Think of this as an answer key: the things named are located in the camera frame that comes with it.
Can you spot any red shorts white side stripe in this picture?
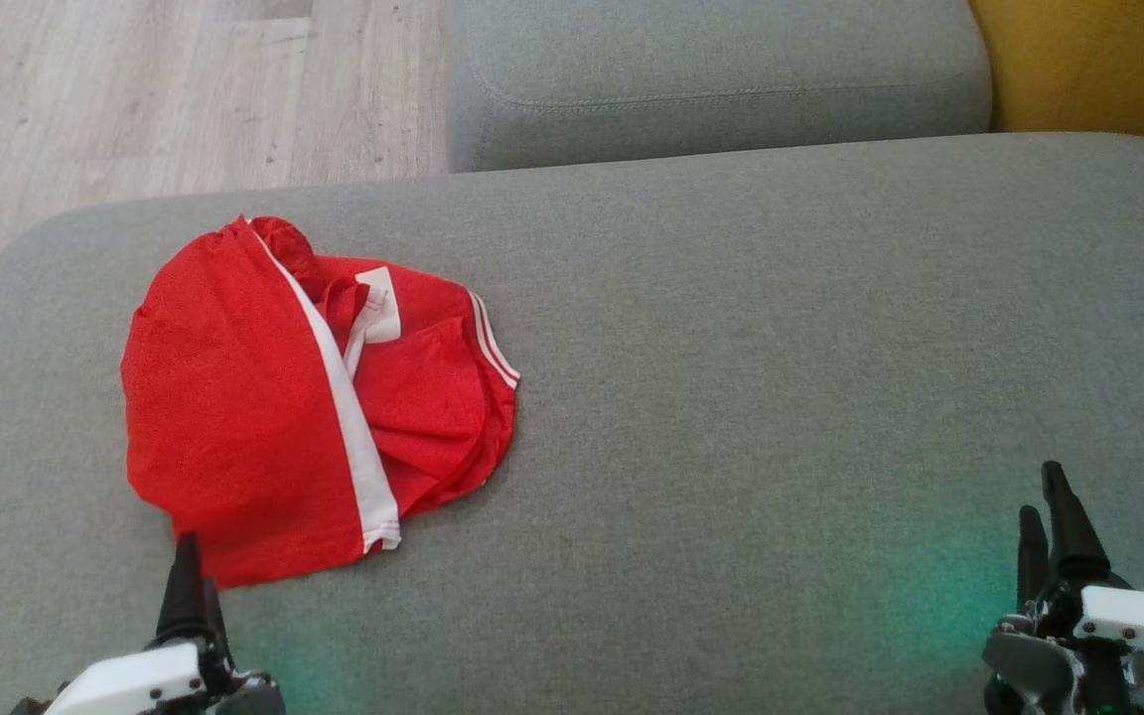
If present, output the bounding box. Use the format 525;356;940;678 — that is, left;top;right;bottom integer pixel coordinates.
120;214;402;589

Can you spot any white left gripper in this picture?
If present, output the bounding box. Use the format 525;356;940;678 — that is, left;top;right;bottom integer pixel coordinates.
11;533;287;715

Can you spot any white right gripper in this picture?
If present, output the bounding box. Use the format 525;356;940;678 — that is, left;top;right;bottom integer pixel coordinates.
984;460;1144;715

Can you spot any grey fabric sofa seat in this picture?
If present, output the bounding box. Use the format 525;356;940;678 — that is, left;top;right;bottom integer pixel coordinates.
0;132;1144;715

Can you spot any red basketball jersey number 23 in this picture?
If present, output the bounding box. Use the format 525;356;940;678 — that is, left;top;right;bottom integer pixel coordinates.
264;216;521;519

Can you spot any yellow cushion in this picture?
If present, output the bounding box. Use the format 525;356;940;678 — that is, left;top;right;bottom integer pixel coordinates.
969;0;1144;165

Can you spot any grey sofa cushion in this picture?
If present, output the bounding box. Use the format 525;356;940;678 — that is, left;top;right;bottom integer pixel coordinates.
445;0;993;175

